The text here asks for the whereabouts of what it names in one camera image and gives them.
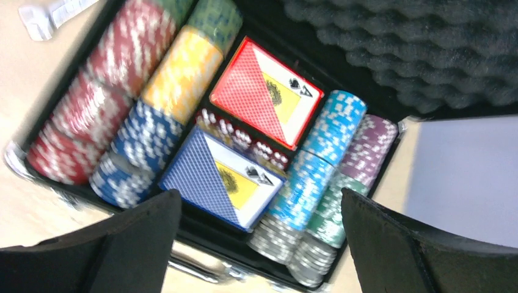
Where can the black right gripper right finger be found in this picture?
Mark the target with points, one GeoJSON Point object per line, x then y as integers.
{"type": "Point", "coordinates": [395, 253]}

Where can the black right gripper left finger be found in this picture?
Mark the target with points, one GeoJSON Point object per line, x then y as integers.
{"type": "Point", "coordinates": [127, 252]}

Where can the black poker set case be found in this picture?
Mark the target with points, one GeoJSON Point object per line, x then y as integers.
{"type": "Point", "coordinates": [428, 60]}

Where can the blue card deck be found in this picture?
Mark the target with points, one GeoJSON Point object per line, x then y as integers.
{"type": "Point", "coordinates": [221, 181]}

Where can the light blue chip row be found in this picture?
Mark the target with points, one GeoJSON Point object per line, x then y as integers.
{"type": "Point", "coordinates": [282, 226]}

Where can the red dice row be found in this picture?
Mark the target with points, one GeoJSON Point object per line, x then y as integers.
{"type": "Point", "coordinates": [242, 141]}

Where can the yellow blue chip row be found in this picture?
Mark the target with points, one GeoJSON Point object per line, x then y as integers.
{"type": "Point", "coordinates": [125, 174]}

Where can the red card deck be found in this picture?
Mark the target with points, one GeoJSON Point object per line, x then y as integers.
{"type": "Point", "coordinates": [260, 90]}

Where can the red poker chip row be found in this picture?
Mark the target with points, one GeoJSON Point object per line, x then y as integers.
{"type": "Point", "coordinates": [90, 113]}

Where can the silver wrench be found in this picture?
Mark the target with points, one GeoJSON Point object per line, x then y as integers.
{"type": "Point", "coordinates": [41, 22]}

